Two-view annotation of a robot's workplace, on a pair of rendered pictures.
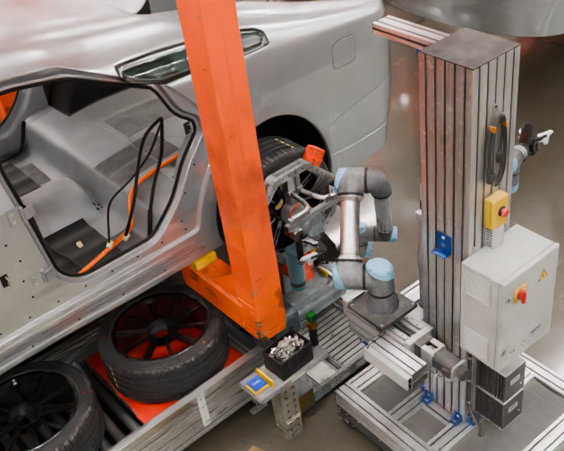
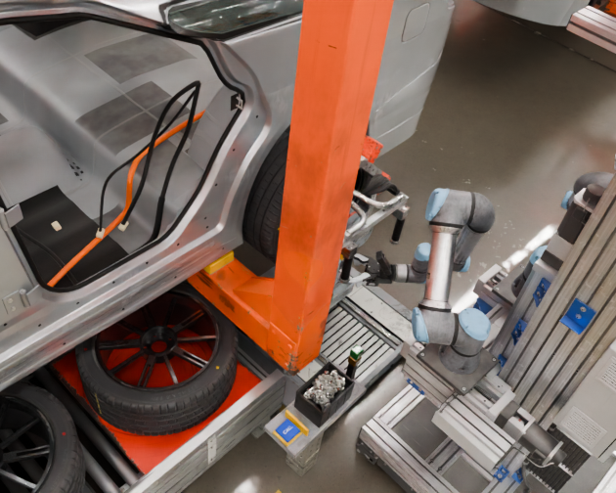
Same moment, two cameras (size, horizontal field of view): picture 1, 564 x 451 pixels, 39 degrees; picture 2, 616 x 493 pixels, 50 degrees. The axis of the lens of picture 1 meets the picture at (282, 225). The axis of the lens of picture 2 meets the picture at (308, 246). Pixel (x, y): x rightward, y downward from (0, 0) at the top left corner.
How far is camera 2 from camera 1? 158 cm
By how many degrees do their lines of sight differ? 16
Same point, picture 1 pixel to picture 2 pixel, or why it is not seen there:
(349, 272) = (439, 325)
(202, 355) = (216, 385)
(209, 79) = (335, 62)
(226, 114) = (343, 114)
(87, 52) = not seen: outside the picture
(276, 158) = not seen: hidden behind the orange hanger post
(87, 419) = (69, 475)
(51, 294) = (30, 318)
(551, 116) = (531, 106)
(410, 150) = not seen: hidden behind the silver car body
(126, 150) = (118, 103)
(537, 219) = (532, 220)
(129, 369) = (122, 401)
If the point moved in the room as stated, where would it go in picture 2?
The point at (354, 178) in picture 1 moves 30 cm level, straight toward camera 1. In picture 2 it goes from (460, 206) to (481, 273)
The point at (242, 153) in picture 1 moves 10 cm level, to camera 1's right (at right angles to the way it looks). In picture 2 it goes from (342, 167) to (374, 166)
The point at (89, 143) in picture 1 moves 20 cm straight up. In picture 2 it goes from (66, 84) to (60, 44)
